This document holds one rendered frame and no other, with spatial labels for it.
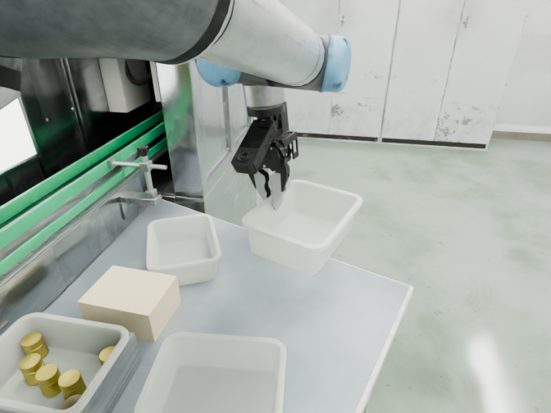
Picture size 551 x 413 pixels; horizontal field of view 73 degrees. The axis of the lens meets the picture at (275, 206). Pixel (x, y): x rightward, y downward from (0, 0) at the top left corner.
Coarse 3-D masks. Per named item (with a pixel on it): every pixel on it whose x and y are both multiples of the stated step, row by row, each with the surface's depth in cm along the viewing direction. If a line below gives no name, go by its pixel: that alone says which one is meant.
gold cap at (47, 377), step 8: (40, 368) 64; (48, 368) 64; (56, 368) 64; (40, 376) 62; (48, 376) 62; (56, 376) 63; (40, 384) 62; (48, 384) 62; (56, 384) 63; (48, 392) 63; (56, 392) 64
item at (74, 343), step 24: (0, 336) 66; (24, 336) 70; (48, 336) 72; (72, 336) 70; (96, 336) 69; (120, 336) 68; (0, 360) 65; (48, 360) 70; (72, 360) 70; (96, 360) 70; (0, 384) 65; (24, 384) 66; (96, 384) 58; (0, 408) 55; (24, 408) 55; (48, 408) 55; (72, 408) 55
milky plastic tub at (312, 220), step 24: (288, 192) 82; (312, 192) 83; (336, 192) 80; (264, 216) 75; (288, 216) 84; (312, 216) 84; (336, 216) 82; (264, 240) 68; (288, 240) 64; (312, 240) 76; (336, 240) 71; (288, 264) 68; (312, 264) 65
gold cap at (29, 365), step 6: (30, 354) 66; (36, 354) 66; (24, 360) 65; (30, 360) 65; (36, 360) 65; (42, 360) 66; (24, 366) 64; (30, 366) 64; (36, 366) 64; (42, 366) 66; (24, 372) 64; (30, 372) 64; (36, 372) 65; (30, 378) 65; (30, 384) 65; (36, 384) 66
